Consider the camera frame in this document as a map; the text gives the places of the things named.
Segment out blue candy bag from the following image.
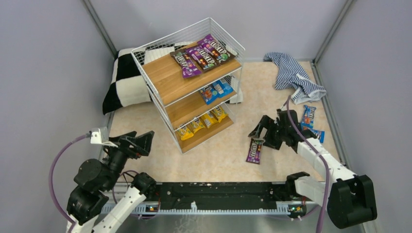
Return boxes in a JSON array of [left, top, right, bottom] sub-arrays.
[[301, 105, 317, 129], [310, 129, 325, 143], [212, 79, 234, 98]]

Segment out purple candy bag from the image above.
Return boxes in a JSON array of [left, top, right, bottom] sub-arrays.
[[197, 34, 236, 65], [186, 46, 219, 72], [170, 49, 202, 79], [246, 138, 264, 165]]

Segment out yellow candy bag back up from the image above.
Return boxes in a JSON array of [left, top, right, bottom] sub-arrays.
[[176, 125, 194, 141]]

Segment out yellow candy bag up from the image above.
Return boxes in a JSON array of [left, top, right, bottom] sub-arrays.
[[176, 125, 194, 141], [188, 118, 205, 134]]

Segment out yellow candy bag front up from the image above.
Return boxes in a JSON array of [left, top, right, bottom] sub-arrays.
[[188, 118, 205, 134]]

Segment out blue candy bag floor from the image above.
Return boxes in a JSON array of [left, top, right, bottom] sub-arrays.
[[199, 84, 219, 105]]

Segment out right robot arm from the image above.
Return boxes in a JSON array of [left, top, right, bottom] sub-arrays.
[[248, 109, 378, 229]]

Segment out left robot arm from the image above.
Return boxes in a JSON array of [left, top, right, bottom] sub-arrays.
[[67, 128, 156, 233]]

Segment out yellow candy bag right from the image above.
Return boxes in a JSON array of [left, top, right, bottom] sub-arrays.
[[211, 106, 228, 123]]

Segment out yellow candy bag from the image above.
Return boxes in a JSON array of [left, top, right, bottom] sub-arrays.
[[201, 112, 218, 129], [211, 106, 228, 123]]

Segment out blue candy bag on shelf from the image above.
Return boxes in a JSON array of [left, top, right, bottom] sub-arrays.
[[212, 79, 234, 98]]

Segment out purple candy bag front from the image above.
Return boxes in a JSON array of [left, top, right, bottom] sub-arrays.
[[186, 46, 219, 72]]

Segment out black white checkered pillow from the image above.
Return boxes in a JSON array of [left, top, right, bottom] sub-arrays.
[[102, 41, 193, 115]]

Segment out blue striped cloth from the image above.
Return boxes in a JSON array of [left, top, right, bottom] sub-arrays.
[[263, 52, 326, 104]]

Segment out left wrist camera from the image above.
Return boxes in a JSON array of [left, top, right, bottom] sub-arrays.
[[90, 126, 118, 148]]

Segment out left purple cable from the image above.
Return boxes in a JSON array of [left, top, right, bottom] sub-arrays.
[[48, 133, 92, 233]]

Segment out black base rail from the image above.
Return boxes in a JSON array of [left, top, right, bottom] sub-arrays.
[[96, 181, 368, 222]]

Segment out white wire shelf rack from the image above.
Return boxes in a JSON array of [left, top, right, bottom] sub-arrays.
[[131, 17, 245, 154]]

